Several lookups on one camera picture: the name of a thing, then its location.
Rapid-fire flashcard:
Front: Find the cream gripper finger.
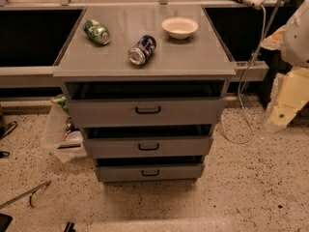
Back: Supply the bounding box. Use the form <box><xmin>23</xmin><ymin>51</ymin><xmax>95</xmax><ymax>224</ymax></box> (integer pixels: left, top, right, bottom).
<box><xmin>265</xmin><ymin>67</ymin><xmax>309</xmax><ymax>132</ymax></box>

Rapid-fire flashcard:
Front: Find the grey top drawer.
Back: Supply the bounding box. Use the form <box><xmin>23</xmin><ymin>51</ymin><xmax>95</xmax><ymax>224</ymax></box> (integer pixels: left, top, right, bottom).
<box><xmin>68</xmin><ymin>98</ymin><xmax>225</xmax><ymax>128</ymax></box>

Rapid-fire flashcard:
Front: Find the grey drawer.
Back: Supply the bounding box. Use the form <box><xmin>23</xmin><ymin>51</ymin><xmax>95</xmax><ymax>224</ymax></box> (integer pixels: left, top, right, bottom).
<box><xmin>96</xmin><ymin>163</ymin><xmax>205</xmax><ymax>183</ymax></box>
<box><xmin>84</xmin><ymin>136</ymin><xmax>213</xmax><ymax>159</ymax></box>
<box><xmin>68</xmin><ymin>98</ymin><xmax>225</xmax><ymax>128</ymax></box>

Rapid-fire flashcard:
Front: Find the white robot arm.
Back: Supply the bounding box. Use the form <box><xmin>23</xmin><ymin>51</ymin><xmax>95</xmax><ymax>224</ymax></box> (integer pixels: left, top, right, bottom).
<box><xmin>262</xmin><ymin>0</ymin><xmax>309</xmax><ymax>132</ymax></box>

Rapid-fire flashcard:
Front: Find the grey drawer cabinet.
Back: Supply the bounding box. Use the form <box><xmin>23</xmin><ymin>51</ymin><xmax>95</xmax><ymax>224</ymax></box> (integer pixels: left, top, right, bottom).
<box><xmin>54</xmin><ymin>5</ymin><xmax>236</xmax><ymax>183</ymax></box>

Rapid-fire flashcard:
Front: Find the grey middle drawer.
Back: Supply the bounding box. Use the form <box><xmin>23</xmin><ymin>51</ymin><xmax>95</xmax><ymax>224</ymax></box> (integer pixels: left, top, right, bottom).
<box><xmin>84</xmin><ymin>136</ymin><xmax>213</xmax><ymax>159</ymax></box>

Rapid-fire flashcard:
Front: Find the grey bottom drawer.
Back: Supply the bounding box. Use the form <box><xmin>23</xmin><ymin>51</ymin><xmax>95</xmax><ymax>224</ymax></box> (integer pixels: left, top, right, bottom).
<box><xmin>96</xmin><ymin>163</ymin><xmax>205</xmax><ymax>183</ymax></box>

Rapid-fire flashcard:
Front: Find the white bowl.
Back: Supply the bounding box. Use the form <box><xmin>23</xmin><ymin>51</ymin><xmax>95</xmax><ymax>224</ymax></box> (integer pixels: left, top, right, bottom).
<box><xmin>161</xmin><ymin>17</ymin><xmax>199</xmax><ymax>40</ymax></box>

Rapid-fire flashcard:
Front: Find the blue soda can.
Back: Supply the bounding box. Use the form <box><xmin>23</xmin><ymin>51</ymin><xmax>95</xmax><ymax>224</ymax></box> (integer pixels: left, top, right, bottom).
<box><xmin>128</xmin><ymin>35</ymin><xmax>156</xmax><ymax>66</ymax></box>

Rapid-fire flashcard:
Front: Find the green soda can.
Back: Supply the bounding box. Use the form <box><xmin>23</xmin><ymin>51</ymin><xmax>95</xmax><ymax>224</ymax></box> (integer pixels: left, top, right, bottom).
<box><xmin>83</xmin><ymin>19</ymin><xmax>110</xmax><ymax>45</ymax></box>

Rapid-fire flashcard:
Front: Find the clear plastic bin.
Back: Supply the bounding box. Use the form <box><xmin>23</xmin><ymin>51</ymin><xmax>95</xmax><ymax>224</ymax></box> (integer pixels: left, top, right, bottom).
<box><xmin>41</xmin><ymin>94</ymin><xmax>87</xmax><ymax>162</ymax></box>

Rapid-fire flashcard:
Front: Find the grey metal rod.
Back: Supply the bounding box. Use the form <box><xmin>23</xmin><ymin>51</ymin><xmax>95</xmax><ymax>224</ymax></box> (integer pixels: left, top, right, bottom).
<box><xmin>0</xmin><ymin>181</ymin><xmax>51</xmax><ymax>209</ymax></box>

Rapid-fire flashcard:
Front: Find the white cable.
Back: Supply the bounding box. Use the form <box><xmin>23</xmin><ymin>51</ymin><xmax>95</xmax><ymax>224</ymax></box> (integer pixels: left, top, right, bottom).
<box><xmin>220</xmin><ymin>4</ymin><xmax>267</xmax><ymax>145</ymax></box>

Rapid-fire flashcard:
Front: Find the black floor cable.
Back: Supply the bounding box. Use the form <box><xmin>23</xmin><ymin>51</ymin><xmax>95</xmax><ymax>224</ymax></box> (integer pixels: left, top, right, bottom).
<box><xmin>0</xmin><ymin>120</ymin><xmax>18</xmax><ymax>160</ymax></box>

